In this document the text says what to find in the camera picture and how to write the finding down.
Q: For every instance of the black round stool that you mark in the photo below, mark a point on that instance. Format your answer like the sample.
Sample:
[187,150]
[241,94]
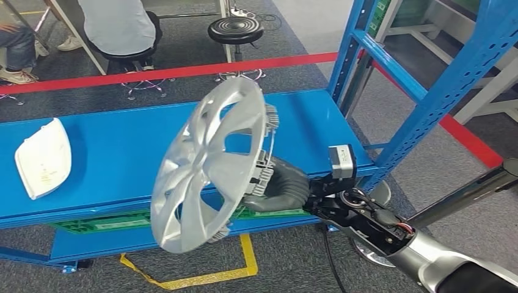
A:
[235,30]
[125,56]

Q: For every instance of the dark grey metal post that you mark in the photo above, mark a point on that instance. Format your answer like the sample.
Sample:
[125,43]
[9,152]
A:
[354,89]

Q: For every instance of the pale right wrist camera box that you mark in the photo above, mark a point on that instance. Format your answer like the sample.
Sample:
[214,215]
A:
[342,161]

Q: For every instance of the person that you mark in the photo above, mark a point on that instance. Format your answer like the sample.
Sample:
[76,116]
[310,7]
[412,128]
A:
[16,48]
[117,24]
[69,43]

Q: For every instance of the blue metal shelf rack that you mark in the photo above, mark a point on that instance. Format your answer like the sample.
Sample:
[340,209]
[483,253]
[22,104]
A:
[101,161]

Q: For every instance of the chrome stanchion post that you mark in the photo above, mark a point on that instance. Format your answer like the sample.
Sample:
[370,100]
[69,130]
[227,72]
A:
[457,198]
[382,194]

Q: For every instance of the white plastic mirror cover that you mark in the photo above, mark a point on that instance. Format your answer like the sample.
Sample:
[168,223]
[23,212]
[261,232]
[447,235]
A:
[43,159]

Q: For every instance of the white workbench frame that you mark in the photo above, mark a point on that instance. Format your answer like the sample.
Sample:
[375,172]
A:
[485,94]

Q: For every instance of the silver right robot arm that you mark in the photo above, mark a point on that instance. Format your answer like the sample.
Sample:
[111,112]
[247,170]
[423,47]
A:
[425,258]

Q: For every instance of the white power strip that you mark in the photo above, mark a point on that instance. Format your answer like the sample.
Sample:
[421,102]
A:
[242,14]

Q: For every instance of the silver plastic wheel hubcap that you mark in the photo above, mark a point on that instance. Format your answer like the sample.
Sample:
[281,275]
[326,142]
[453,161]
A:
[202,161]

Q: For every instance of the white table frame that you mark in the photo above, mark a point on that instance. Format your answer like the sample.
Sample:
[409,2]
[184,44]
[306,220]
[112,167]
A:
[77,36]

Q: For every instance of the red barrier belt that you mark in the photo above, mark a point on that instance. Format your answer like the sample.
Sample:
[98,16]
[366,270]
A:
[162,74]
[465,139]

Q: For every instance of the green plastic crate stack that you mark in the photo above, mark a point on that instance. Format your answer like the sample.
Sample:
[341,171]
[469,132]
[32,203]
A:
[380,14]

